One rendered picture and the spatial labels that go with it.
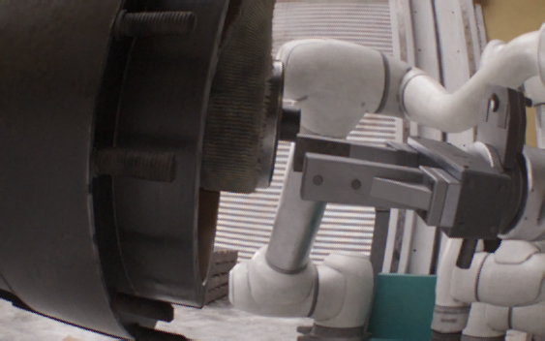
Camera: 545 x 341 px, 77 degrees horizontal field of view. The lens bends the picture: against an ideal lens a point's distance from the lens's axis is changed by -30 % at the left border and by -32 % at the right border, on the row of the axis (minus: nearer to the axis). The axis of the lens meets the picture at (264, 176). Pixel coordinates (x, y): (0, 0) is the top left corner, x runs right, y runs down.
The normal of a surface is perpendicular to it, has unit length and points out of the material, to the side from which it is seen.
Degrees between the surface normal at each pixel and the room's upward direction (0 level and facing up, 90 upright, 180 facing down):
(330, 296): 91
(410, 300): 90
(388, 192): 107
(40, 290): 138
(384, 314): 90
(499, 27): 90
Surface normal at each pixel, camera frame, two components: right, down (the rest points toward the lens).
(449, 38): -0.52, -0.14
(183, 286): -0.06, 0.75
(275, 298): -0.07, 0.54
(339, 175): 0.01, 0.25
